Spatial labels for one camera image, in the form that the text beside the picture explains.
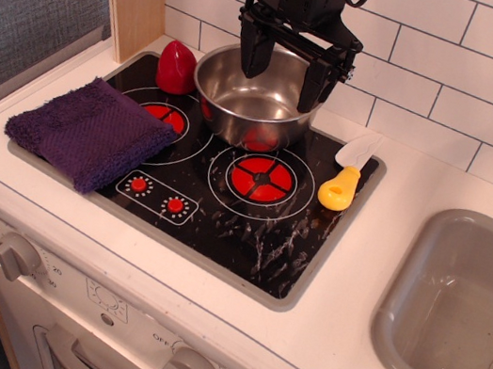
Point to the red toy pepper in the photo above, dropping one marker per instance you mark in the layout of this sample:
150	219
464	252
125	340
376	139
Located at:
175	70

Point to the stainless steel pot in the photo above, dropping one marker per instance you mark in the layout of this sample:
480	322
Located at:
259	114

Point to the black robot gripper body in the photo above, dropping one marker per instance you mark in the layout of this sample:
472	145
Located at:
309	28

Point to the grey oven door handle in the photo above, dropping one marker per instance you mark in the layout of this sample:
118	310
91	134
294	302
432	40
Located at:
68	352

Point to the black toy stovetop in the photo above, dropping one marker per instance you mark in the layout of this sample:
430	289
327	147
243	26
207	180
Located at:
251	219

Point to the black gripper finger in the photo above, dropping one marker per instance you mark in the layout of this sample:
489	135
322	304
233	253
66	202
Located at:
256	49
320	79

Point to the purple terry cloth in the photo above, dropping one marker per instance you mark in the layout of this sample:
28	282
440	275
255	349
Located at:
92	135

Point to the yellow handled toy knife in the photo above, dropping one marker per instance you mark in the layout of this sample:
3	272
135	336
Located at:
338	193

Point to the grey plastic sink basin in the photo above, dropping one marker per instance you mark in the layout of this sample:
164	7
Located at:
438	312

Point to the grey left oven knob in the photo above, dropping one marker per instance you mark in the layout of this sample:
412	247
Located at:
17	256

